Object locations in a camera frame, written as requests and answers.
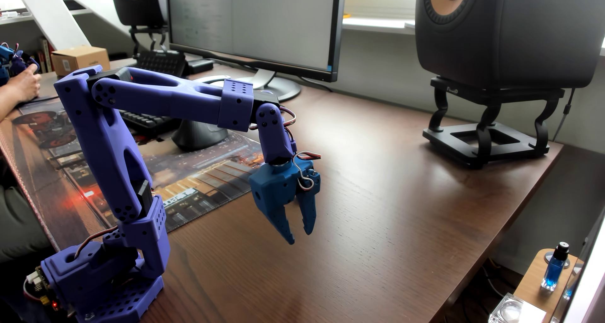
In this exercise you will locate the white slanted beam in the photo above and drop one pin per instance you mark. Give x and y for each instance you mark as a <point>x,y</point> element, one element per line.
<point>49,15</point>

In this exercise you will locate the cardboard box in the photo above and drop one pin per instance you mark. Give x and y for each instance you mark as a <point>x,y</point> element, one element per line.
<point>80,60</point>

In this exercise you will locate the grey person's clothing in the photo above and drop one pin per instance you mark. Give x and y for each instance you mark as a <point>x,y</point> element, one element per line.
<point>19,223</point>

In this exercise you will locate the purple robot arm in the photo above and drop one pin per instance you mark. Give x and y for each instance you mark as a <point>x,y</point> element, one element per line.
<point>108,138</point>

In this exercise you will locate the large black speaker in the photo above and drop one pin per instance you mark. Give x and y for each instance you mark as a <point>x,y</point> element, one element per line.
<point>510,34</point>

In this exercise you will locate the wooden side shelf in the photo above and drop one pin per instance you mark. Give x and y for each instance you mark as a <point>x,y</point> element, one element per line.
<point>536,285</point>

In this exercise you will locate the white framed panel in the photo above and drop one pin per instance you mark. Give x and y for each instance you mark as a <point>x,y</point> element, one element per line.
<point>588,275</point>

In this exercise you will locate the black vertical mouse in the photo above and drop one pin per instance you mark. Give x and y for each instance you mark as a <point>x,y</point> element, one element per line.
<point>198,135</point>

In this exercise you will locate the printed city desk mat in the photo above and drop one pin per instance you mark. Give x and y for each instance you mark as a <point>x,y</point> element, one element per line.
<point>198,181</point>

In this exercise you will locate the small black box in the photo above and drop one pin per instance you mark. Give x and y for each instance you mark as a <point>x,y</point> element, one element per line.
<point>201,66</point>

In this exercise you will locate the black keyboard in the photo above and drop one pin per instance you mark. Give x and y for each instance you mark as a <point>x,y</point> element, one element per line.
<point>149,122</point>

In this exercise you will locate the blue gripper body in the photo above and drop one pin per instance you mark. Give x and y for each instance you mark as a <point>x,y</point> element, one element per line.
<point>274,187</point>

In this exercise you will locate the person's forearm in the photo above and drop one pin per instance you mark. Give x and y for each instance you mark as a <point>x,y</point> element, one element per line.
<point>5,103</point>

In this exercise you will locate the black computer monitor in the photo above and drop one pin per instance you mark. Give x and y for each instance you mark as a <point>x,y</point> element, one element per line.
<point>255,25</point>

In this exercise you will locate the clear glass cube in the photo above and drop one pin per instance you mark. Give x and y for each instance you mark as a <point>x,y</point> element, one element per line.
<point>513,311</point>

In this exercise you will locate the person's hand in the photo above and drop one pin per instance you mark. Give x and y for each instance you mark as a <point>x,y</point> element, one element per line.
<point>26,85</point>

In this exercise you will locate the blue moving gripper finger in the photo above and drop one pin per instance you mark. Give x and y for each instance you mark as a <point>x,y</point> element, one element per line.
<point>308,214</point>

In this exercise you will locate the blue bottle black cap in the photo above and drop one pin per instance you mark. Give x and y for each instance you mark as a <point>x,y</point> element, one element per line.
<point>554,268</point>

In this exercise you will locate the robot controller board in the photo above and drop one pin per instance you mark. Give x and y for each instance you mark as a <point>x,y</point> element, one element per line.
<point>41,285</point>

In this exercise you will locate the small-looking black speaker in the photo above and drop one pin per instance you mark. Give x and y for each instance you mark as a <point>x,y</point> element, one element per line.
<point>137,4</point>

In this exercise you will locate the black speaker stand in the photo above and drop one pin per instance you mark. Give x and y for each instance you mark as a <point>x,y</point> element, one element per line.
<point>150,37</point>
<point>482,143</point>

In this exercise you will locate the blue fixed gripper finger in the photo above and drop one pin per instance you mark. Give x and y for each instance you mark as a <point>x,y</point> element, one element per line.
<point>281,221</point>

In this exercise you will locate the blue leader arm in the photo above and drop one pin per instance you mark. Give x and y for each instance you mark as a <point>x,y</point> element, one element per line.
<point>14,63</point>

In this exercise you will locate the white remote control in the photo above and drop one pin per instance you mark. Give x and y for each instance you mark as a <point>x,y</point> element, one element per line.
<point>212,78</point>

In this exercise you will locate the row of books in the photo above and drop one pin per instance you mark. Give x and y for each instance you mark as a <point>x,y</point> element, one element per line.
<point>46,56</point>

